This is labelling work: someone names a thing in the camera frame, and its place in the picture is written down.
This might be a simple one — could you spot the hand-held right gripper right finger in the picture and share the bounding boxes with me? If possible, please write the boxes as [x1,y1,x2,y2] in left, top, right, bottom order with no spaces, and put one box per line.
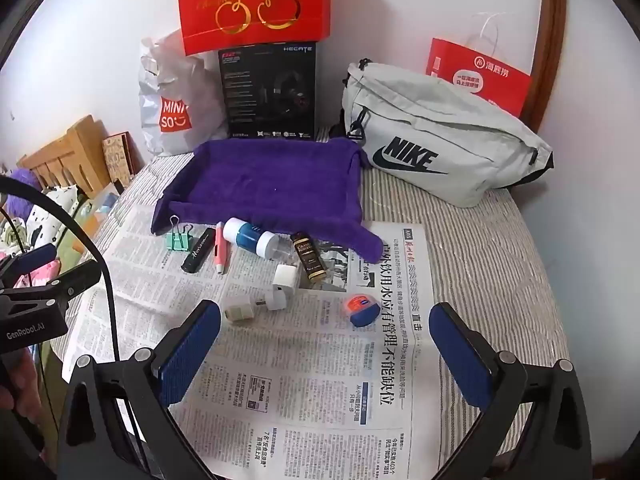
[429,301,593,480]

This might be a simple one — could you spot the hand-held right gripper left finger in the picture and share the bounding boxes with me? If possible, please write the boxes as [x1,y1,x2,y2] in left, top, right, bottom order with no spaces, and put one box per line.
[57,299,223,480]

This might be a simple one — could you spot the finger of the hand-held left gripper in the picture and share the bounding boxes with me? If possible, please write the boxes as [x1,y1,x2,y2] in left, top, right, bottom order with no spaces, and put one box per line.
[0,242,57,281]
[44,260,102,307]

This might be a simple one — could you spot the small white cylinder adapter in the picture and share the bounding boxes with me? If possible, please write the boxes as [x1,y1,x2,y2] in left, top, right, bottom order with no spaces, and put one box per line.
[222,301,255,324]

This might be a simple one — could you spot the black tube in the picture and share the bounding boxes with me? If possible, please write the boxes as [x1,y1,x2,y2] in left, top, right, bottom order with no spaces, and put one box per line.
[181,227,217,274]

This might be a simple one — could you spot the white plug adapter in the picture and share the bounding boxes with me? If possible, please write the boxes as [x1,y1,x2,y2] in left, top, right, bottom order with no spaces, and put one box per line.
[255,285,289,312]

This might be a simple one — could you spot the pink pen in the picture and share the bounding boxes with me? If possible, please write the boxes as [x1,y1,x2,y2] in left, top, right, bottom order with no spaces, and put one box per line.
[215,221,230,275]

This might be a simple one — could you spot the blue round tin orange lid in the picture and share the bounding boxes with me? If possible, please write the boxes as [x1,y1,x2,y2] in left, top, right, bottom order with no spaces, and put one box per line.
[345,294,379,328]

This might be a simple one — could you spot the green binder clip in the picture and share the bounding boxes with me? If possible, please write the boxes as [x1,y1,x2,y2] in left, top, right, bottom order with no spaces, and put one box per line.
[165,215,192,252]

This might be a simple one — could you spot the white cube charger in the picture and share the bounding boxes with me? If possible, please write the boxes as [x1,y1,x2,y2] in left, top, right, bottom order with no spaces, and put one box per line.
[272,264,298,291]

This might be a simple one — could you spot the small black gold bottle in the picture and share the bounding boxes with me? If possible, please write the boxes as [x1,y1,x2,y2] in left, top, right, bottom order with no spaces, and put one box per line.
[290,231,328,282]

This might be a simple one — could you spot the person's left hand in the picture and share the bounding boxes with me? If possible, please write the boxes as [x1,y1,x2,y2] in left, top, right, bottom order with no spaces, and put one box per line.
[0,345,32,411]

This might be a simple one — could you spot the white spotted pillow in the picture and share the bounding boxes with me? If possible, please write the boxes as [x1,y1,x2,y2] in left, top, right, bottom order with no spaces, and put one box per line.
[22,185,83,247]

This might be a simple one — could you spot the purple plush toy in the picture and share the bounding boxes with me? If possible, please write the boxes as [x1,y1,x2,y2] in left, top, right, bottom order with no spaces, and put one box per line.
[7,169,42,198]

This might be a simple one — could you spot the wooden headboard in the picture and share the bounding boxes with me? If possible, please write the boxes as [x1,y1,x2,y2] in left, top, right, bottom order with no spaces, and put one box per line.
[17,115,113,201]

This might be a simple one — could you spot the newspaper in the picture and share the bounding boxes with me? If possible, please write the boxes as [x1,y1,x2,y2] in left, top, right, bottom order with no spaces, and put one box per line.
[75,205,441,480]

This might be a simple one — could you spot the brown patterned card box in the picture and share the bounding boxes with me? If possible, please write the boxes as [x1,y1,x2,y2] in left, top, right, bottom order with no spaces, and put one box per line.
[102,131,137,186]

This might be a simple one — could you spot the white and blue bottle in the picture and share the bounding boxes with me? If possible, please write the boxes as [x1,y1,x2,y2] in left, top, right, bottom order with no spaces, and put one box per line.
[222,217,293,261]

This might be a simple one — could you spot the purple towel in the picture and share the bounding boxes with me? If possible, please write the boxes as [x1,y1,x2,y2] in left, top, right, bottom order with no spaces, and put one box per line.
[151,136,385,265]

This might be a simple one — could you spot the white plastic shopping bag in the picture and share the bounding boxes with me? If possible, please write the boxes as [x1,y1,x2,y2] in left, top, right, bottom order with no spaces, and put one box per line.
[138,30,231,156]

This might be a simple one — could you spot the grey waist bag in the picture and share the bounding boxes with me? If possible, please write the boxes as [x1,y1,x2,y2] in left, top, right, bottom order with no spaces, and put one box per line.
[340,58,555,208]

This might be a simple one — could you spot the black headphone box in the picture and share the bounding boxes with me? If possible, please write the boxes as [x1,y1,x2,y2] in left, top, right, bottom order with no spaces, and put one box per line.
[218,41,317,141]

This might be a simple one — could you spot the black cable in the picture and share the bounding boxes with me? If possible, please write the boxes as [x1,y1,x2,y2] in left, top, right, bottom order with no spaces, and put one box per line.
[0,175,151,480]

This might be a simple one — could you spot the red paper bag white handles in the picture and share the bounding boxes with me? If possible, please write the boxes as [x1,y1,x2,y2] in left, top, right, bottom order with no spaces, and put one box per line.
[426,10,532,120]

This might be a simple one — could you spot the brown wooden door frame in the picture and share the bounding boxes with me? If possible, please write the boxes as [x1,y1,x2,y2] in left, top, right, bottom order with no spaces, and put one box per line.
[520,0,567,131]

